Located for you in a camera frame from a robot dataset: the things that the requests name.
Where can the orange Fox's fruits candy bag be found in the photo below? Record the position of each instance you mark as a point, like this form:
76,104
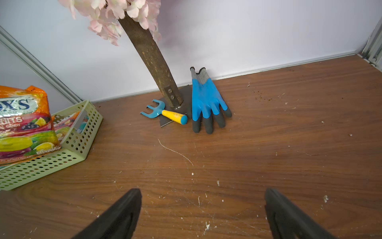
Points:
27,129

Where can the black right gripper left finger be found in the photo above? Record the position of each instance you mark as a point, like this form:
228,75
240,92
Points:
118,222

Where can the aluminium corner frame post left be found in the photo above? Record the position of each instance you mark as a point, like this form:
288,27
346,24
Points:
37,67

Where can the teal garden fork yellow handle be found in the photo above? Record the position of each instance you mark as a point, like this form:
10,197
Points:
160,110

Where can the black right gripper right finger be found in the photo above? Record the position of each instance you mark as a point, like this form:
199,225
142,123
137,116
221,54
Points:
288,221

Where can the light green plastic basket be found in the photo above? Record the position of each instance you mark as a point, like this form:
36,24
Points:
75,147

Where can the artificial pink blossom tree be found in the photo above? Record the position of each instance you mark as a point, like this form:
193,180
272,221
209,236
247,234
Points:
109,19

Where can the aluminium corner frame post right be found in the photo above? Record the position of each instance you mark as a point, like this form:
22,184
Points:
372,52

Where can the blue grey gardening glove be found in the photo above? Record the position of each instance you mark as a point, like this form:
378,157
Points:
207,106

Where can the aluminium corner frame post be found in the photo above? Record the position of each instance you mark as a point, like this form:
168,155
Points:
37,67
372,52

